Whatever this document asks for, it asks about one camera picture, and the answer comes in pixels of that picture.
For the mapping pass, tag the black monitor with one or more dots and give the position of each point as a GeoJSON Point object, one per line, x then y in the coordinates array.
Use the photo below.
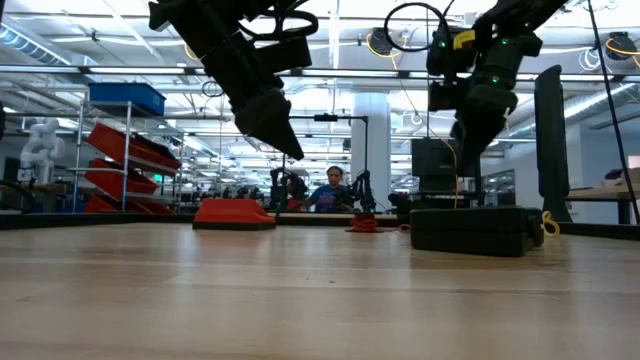
{"type": "Point", "coordinates": [435, 165]}

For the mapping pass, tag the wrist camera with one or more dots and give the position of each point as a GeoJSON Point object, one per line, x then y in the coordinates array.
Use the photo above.
{"type": "Point", "coordinates": [442, 95]}
{"type": "Point", "coordinates": [292, 52]}

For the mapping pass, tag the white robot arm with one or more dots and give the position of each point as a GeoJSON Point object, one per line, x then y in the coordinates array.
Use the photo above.
{"type": "Point", "coordinates": [40, 145]}

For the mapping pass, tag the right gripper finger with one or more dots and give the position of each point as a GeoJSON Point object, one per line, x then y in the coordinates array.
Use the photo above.
{"type": "Point", "coordinates": [467, 150]}
{"type": "Point", "coordinates": [485, 142]}

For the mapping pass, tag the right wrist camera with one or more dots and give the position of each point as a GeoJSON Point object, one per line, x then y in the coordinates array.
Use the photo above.
{"type": "Point", "coordinates": [442, 95]}

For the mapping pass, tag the blue storage bin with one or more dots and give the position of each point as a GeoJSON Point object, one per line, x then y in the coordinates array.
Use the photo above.
{"type": "Point", "coordinates": [127, 97]}

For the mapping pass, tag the black gantry frame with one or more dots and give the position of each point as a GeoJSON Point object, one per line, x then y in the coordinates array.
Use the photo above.
{"type": "Point", "coordinates": [326, 118]}

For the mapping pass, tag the person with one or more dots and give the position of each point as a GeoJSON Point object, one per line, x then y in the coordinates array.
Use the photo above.
{"type": "Point", "coordinates": [327, 197]}

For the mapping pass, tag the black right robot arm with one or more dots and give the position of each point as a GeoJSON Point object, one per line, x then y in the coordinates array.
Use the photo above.
{"type": "Point", "coordinates": [520, 15]}

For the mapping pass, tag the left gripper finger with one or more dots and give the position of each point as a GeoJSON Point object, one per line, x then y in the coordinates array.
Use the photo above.
{"type": "Point", "coordinates": [262, 120]}
{"type": "Point", "coordinates": [292, 132]}

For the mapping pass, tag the white column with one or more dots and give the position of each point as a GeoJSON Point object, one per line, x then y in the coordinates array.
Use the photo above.
{"type": "Point", "coordinates": [370, 150]}

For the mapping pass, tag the tall black post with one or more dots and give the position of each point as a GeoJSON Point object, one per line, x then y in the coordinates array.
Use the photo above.
{"type": "Point", "coordinates": [552, 150]}

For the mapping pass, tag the metal shelf rack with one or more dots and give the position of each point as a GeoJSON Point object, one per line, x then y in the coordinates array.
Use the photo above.
{"type": "Point", "coordinates": [127, 150]}

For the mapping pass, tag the wooden desk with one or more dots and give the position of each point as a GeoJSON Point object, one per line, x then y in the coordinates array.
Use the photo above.
{"type": "Point", "coordinates": [600, 192]}

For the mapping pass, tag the black pouch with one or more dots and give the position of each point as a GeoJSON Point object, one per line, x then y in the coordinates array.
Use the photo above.
{"type": "Point", "coordinates": [475, 235]}

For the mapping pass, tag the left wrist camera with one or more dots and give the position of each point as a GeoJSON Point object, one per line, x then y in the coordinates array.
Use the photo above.
{"type": "Point", "coordinates": [292, 52]}

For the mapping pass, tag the red square case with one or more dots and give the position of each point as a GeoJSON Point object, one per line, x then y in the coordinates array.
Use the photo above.
{"type": "Point", "coordinates": [232, 212]}

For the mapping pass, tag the red tilted storage bin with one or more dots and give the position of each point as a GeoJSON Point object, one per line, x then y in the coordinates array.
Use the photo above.
{"type": "Point", "coordinates": [115, 142]}
{"type": "Point", "coordinates": [97, 206]}
{"type": "Point", "coordinates": [107, 180]}

